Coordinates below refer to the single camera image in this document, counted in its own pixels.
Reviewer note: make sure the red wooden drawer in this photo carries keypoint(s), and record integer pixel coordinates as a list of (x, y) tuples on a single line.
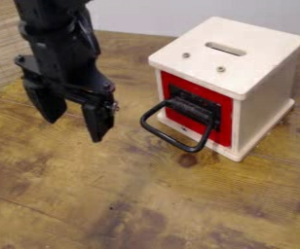
[(205, 103)]

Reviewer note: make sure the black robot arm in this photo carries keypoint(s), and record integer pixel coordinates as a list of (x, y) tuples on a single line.
[(51, 14)]

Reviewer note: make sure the white wooden drawer cabinet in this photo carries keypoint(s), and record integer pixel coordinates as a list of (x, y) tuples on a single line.
[(242, 61)]

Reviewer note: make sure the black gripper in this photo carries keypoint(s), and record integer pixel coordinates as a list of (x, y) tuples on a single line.
[(61, 73)]

